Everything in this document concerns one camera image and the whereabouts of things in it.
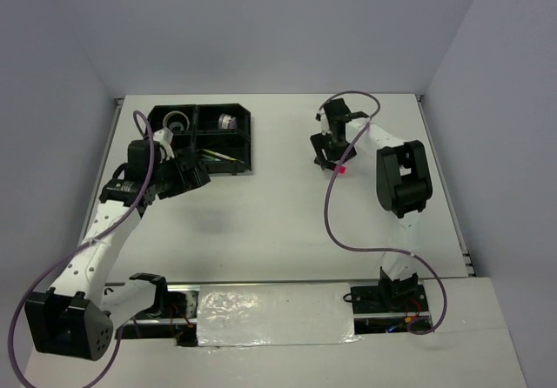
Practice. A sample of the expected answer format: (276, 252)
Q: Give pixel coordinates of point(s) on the small clear tape roll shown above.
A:
(176, 126)

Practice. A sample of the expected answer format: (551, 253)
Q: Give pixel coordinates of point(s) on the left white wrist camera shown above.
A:
(164, 137)

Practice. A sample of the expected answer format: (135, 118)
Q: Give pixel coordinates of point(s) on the metal mounting rail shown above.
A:
(186, 286)

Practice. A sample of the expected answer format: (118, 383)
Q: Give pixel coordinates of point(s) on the pink highlighter marker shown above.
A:
(340, 169)

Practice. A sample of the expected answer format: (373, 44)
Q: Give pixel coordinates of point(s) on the silver foil covered panel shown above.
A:
(274, 314)

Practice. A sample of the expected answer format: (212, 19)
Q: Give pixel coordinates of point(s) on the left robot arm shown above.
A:
(76, 317)

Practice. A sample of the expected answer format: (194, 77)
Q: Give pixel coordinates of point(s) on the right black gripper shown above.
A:
(321, 141)

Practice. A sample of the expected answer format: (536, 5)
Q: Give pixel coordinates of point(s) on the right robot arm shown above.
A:
(403, 185)

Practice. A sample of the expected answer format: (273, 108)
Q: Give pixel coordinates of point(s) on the yellow thin pen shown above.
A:
(207, 150)

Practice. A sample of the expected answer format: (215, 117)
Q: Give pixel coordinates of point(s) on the large clear tape roll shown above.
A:
(176, 115)

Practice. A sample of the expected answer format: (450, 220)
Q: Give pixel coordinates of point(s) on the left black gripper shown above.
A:
(191, 178)

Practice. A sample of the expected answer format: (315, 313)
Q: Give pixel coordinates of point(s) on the black four-compartment organizer tray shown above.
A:
(205, 134)

